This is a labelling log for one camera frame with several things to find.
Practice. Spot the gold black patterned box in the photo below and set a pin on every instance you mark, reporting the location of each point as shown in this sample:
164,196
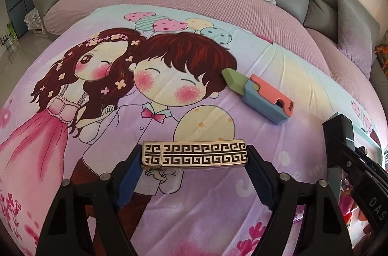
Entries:
194,153

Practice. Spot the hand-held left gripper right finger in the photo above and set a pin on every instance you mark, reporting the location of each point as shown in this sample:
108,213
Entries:
260,180

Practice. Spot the orange blue toy knife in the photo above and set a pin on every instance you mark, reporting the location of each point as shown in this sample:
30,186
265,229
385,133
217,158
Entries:
263,101

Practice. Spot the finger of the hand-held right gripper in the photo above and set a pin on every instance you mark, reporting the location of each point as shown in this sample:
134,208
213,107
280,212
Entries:
348,162

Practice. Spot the grey purple pillow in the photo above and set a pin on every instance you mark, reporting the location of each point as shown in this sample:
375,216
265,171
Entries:
354,31

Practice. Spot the pink quilted sofa cover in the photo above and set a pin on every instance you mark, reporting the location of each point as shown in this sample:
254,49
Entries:
212,1

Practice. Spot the orange backpack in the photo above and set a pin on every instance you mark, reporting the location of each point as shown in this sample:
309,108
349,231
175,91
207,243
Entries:
382,59

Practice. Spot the dark grey fridge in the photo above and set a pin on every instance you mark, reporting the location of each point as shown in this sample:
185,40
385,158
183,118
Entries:
21,1

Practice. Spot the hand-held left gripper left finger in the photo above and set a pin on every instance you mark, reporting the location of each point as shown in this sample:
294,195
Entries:
130,180

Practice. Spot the white lace covered stool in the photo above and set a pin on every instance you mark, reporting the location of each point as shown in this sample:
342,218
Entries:
33,21

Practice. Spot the printed cartoon blanket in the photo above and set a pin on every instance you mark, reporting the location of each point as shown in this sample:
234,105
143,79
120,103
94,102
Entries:
91,153

